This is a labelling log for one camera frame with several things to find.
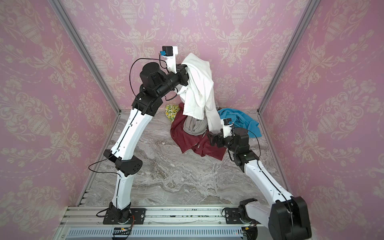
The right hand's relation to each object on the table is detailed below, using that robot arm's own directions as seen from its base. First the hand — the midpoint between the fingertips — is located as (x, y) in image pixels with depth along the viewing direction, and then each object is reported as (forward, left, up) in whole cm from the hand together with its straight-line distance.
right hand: (215, 131), depth 80 cm
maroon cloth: (+1, +8, -14) cm, 16 cm away
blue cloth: (+23, -23, -18) cm, 37 cm away
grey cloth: (+13, +11, -11) cm, 20 cm away
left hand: (+8, +10, +34) cm, 37 cm away
